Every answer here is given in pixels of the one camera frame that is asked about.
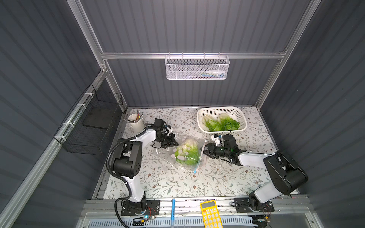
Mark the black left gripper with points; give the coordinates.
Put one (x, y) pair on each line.
(167, 138)

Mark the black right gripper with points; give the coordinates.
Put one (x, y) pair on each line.
(216, 151)

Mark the clear zip-top bag pink seal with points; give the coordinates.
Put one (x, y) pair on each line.
(195, 168)

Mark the chinese cabbage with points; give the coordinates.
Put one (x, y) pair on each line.
(227, 123)
(212, 124)
(188, 152)

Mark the clear zip-top bag blue seal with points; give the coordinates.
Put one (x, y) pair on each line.
(164, 153)

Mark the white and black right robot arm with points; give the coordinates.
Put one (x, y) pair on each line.
(285, 173)

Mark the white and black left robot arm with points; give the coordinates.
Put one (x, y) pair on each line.
(124, 161)

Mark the white cup pen holder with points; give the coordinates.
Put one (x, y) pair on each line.
(136, 122)

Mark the white perforated plastic basket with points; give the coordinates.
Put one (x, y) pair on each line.
(234, 112)

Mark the blue pen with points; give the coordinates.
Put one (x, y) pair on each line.
(173, 213)

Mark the yellow calculator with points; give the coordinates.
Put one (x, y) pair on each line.
(210, 214)

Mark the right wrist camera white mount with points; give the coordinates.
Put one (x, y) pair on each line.
(217, 139)

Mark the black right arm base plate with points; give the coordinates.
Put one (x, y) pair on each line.
(250, 204)

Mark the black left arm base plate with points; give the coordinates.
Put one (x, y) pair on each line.
(147, 207)

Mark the white wire wall basket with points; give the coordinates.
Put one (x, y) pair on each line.
(200, 67)

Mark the black wire mesh basket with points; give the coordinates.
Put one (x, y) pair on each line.
(91, 126)

